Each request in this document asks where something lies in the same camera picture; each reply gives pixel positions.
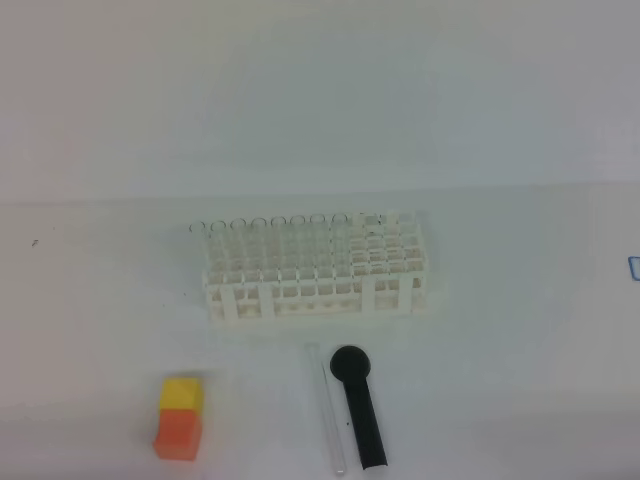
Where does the clear glass test tube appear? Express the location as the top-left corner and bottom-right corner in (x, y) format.
(304, 343), (347, 478)

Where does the white test tube rack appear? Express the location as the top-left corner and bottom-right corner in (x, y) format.
(203, 212), (428, 325)

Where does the black plastic scoop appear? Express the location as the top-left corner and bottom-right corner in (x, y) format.
(330, 345), (388, 470)

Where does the yellow foam block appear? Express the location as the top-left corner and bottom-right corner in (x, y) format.
(159, 377), (204, 414)

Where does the orange foam block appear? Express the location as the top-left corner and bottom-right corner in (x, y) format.
(153, 409), (202, 461)

